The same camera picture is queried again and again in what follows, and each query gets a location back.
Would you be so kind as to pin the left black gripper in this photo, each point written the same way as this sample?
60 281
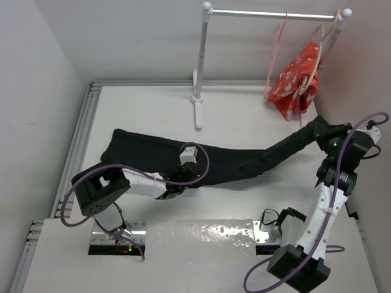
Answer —
197 183

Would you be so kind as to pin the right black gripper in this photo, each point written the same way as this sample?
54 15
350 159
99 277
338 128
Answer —
324 132

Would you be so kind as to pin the black trousers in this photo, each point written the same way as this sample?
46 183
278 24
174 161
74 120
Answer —
156 154

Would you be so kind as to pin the pink wire hanger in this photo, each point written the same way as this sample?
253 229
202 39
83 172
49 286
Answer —
274 54

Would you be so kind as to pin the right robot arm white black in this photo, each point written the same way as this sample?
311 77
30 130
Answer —
299 261

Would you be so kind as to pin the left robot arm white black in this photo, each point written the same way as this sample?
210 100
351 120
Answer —
98 188

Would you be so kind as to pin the red patterned cloth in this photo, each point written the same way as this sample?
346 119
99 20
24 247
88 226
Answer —
296 86

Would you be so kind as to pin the white clothes rack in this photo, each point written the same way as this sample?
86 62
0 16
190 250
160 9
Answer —
327 42

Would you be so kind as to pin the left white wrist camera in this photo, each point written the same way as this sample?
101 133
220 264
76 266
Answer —
188 155

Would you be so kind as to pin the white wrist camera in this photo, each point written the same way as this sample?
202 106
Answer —
371 130
188 155

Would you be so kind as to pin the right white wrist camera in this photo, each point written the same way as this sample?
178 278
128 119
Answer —
371 130

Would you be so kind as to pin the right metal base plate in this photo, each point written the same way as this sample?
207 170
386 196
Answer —
266 234

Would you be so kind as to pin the metal base plate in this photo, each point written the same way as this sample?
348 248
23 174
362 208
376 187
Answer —
266 234
134 230

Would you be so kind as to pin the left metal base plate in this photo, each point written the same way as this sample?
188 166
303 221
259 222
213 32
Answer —
134 230

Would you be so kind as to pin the aluminium frame rail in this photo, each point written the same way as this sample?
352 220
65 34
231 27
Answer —
195 243

